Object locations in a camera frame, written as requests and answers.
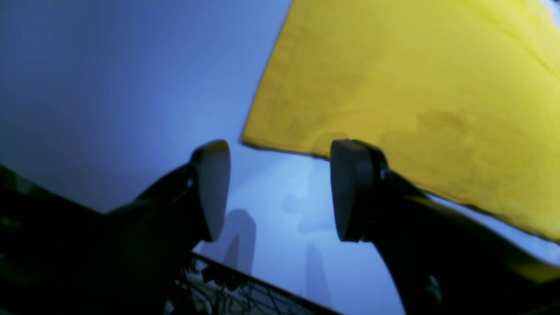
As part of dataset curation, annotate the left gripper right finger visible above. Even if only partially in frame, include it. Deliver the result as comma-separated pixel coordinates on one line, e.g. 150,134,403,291
330,139,560,315

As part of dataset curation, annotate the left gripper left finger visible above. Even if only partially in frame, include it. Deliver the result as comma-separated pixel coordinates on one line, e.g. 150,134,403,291
107,140,231,315

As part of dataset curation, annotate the orange yellow T-shirt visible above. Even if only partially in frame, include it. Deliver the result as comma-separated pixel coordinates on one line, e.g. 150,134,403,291
242,0,560,242

